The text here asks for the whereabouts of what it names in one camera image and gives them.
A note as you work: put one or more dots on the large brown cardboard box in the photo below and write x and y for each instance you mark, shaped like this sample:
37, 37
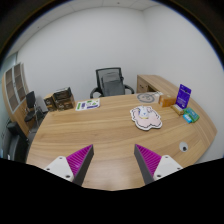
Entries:
66, 104

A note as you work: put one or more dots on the white blue yellow computer mouse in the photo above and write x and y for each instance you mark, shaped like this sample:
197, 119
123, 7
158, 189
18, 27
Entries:
143, 112

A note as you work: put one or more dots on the flat tan box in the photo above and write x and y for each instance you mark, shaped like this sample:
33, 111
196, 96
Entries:
177, 110

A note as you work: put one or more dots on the wooden side desk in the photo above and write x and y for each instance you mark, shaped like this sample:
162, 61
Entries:
153, 81

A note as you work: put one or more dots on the blue packet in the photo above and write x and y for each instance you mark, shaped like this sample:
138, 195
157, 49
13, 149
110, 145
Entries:
187, 118

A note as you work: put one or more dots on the white sheet with green purple shapes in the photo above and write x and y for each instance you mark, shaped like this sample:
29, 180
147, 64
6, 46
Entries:
87, 104

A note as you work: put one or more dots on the white paper slip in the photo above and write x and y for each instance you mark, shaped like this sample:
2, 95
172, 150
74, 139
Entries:
158, 94

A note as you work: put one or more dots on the black open tray box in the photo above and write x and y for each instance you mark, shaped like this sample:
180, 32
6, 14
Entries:
62, 93

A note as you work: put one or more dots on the grey mesh office chair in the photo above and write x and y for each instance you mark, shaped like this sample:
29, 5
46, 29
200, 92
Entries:
111, 83

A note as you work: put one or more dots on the wooden shelf unit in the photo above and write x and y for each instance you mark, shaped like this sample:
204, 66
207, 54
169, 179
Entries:
15, 93

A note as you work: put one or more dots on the green packet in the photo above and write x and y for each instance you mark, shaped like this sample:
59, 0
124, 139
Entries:
192, 114

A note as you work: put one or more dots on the purple upright card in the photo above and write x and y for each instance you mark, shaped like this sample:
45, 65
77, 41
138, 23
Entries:
183, 96

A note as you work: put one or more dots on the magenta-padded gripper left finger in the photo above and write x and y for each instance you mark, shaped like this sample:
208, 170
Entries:
61, 166

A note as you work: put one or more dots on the black visitor chair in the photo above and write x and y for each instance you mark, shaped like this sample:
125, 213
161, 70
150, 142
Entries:
31, 106

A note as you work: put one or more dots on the black leather sofa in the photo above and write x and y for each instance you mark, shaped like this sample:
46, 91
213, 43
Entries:
16, 143

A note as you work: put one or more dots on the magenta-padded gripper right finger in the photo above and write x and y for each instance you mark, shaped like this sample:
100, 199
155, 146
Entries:
165, 166

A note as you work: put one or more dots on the clear round mat grey symbol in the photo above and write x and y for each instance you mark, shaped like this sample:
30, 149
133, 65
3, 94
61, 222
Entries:
146, 97

